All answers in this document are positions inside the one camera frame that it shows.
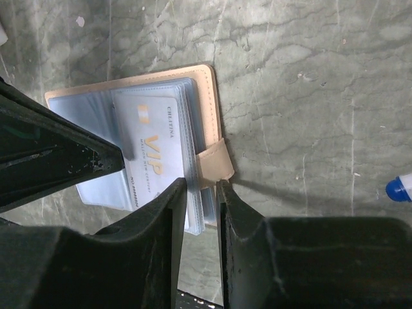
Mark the white card tray box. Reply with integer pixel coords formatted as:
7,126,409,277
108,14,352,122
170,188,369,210
0,24,8,46

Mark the blue white marker pen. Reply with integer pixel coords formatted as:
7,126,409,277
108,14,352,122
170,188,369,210
386,173,412,203

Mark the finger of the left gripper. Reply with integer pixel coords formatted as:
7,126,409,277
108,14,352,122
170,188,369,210
1,81,124,212

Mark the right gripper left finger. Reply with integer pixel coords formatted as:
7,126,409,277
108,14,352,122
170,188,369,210
1,178,187,308

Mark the beige card holder wallet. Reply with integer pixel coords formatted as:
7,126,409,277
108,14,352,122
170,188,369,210
45,64,234,235

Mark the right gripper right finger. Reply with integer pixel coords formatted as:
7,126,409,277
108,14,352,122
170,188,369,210
217,180,411,308

